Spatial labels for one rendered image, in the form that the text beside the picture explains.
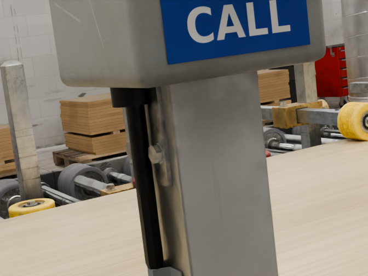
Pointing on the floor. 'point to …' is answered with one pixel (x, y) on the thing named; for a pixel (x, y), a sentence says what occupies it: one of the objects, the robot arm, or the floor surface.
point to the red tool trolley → (332, 74)
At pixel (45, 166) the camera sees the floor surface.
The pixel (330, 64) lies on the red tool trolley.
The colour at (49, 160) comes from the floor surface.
